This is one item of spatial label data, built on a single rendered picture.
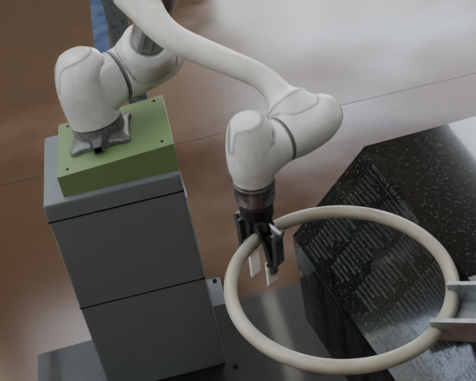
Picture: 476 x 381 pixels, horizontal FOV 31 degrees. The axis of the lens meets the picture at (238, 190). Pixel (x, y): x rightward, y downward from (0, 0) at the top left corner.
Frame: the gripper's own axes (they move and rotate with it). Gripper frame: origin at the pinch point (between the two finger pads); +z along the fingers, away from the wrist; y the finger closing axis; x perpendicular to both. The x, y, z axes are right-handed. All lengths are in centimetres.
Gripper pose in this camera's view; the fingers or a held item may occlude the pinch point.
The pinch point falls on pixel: (263, 267)
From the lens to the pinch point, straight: 199.7
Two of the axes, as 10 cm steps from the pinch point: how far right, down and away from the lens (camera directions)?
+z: 1.0, 7.9, 6.0
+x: 6.8, -5.0, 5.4
